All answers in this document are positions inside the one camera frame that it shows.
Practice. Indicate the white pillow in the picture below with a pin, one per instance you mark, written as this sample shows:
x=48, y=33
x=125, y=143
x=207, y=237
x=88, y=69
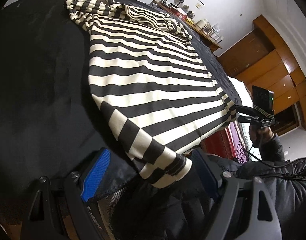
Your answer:
x=243, y=92

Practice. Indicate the yellow packet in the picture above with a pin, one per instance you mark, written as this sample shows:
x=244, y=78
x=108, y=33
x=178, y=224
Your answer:
x=190, y=21

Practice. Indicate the wooden desk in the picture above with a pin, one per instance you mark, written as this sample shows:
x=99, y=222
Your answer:
x=214, y=47

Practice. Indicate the glass pitcher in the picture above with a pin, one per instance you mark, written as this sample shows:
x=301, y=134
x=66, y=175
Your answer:
x=210, y=29

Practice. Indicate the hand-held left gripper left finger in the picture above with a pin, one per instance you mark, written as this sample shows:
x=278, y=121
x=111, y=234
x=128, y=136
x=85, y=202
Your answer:
x=95, y=177

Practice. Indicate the person's black jacket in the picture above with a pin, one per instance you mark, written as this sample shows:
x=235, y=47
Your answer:
x=293, y=192

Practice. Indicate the person's right forearm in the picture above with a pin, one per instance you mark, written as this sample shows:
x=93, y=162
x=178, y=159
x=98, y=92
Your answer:
x=274, y=147

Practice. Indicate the clear glass jar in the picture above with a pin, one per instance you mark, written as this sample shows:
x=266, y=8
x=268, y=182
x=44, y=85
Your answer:
x=218, y=38

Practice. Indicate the black white striped sweater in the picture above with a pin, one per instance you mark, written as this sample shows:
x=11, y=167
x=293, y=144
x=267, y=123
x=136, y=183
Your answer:
x=148, y=80

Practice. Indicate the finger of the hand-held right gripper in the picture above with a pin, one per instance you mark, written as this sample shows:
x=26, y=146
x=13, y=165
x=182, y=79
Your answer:
x=245, y=109
x=245, y=119

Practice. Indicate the wooden wardrobe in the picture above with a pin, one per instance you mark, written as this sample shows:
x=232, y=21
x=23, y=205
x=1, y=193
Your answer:
x=268, y=62

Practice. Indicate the black glossy bed sheet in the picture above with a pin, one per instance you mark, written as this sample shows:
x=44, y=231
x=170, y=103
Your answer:
x=37, y=80

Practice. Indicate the person's right hand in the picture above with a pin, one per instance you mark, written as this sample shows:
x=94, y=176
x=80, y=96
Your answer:
x=254, y=135

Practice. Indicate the white kettle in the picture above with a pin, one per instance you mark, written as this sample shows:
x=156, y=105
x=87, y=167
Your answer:
x=201, y=24

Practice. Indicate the red box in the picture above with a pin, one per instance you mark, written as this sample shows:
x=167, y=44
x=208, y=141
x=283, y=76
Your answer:
x=179, y=12

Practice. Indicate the red bed frame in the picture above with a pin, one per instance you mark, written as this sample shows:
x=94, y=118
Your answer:
x=215, y=142

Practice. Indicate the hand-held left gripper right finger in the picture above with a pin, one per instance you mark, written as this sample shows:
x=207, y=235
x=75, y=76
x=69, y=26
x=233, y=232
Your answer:
x=205, y=172

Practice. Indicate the wall socket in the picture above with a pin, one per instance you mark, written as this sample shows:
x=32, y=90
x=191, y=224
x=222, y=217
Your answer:
x=198, y=6

